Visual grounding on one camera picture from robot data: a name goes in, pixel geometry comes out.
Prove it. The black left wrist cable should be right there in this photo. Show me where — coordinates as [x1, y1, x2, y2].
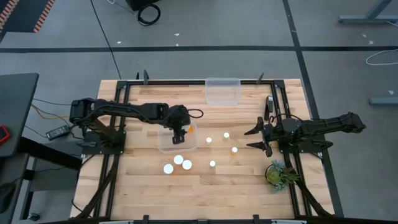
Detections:
[186, 108, 205, 119]

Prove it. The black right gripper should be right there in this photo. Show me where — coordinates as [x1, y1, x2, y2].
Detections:
[244, 116, 302, 158]

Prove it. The grey table foot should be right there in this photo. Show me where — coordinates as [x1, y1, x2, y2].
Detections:
[369, 96, 398, 106]

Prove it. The white light bar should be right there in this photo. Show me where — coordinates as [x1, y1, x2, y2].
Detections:
[98, 219, 135, 224]
[271, 219, 308, 224]

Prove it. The black power adapter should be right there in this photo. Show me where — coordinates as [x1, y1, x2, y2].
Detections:
[45, 124, 71, 141]

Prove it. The dark desk leg frame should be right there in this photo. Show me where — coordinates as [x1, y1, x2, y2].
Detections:
[12, 136, 83, 224]

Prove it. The white floor cable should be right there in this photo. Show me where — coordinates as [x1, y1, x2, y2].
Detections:
[365, 48, 398, 66]

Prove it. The coiled black cable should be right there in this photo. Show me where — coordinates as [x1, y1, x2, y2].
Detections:
[137, 2, 162, 27]

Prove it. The dark grey desk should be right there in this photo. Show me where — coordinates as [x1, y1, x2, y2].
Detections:
[0, 73, 40, 158]

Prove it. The yellow cable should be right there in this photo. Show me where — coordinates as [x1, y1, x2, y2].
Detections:
[30, 104, 71, 121]

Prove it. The thin black cable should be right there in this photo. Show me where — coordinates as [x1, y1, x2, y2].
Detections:
[32, 98, 72, 106]

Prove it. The black aluminium table frame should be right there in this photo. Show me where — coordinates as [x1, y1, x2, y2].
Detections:
[73, 72, 335, 224]

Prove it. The clear plastic bin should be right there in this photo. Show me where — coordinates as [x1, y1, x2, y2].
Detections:
[157, 119, 199, 155]
[204, 77, 243, 106]

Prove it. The black stand with grey tip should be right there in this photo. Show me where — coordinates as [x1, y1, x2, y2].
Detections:
[264, 95, 275, 121]

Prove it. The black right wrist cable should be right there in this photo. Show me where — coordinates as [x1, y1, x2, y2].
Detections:
[269, 113, 298, 124]

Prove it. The orange black striped mat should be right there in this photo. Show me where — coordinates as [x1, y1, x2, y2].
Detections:
[0, 0, 56, 34]

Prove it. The potted succulent plant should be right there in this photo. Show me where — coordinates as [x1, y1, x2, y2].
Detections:
[264, 159, 302, 194]

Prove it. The grey table base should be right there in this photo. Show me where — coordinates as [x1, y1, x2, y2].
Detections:
[338, 0, 398, 25]

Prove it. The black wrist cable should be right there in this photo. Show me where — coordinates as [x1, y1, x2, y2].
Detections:
[186, 108, 205, 119]
[269, 113, 298, 124]

